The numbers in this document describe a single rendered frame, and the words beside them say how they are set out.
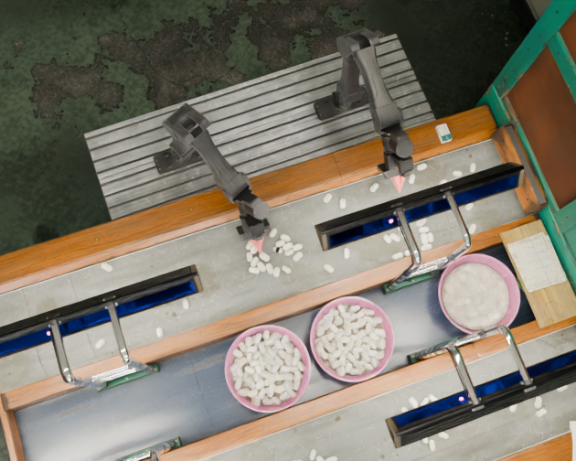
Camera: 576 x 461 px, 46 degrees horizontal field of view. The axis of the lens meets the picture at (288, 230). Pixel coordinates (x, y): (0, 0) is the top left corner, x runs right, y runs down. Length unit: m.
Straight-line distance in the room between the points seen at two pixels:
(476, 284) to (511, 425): 0.45
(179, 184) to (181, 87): 0.96
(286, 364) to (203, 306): 0.32
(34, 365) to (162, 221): 0.59
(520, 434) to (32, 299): 1.59
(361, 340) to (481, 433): 0.46
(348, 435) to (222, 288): 0.60
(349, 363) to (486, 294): 0.51
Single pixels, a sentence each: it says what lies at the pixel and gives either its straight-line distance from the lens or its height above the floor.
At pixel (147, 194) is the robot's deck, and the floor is 0.67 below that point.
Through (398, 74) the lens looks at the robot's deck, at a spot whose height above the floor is 0.65.
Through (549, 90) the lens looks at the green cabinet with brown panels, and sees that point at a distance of 2.17.
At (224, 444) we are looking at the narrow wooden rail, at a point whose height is 0.76.
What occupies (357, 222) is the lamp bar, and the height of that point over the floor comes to 1.11.
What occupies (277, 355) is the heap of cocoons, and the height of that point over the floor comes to 0.73.
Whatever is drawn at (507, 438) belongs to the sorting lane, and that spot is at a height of 0.74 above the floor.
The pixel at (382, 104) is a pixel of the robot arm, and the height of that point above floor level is 1.06.
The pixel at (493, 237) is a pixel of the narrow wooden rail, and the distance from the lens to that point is 2.32.
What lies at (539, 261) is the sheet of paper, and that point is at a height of 0.78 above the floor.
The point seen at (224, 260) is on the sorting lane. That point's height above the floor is 0.74.
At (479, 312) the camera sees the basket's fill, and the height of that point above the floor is 0.73.
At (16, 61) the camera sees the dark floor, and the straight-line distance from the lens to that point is 3.47.
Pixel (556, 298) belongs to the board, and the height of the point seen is 0.78.
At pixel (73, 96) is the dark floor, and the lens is 3.31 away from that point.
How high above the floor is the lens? 2.88
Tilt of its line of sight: 75 degrees down
